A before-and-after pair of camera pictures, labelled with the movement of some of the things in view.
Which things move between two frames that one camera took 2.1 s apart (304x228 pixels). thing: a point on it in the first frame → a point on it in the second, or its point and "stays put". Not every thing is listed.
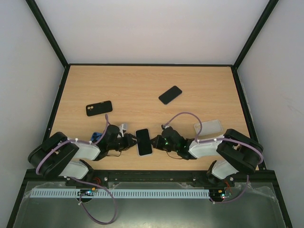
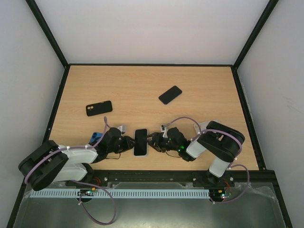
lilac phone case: x=145 y=155 → x=147 y=144
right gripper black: x=158 y=141 stays put
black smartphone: x=144 y=146 stays put
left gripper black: x=129 y=141 stays put
